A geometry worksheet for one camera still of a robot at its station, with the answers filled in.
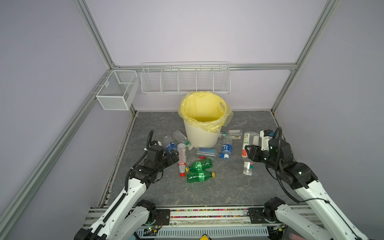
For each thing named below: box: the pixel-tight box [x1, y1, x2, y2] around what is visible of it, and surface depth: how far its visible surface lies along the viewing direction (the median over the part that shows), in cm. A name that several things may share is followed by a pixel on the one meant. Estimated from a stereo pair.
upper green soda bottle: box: [185, 158, 213, 173], surface depth 88 cm
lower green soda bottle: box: [186, 170, 216, 183], surface depth 85 cm
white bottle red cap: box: [177, 142, 187, 177], surface depth 92 cm
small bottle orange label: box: [241, 131, 260, 158], surface depth 72 cm
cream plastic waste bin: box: [183, 119, 222, 148], surface depth 89 cm
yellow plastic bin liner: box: [178, 91, 234, 133], surface depth 91 cm
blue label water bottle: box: [221, 137, 233, 160], surface depth 96 cm
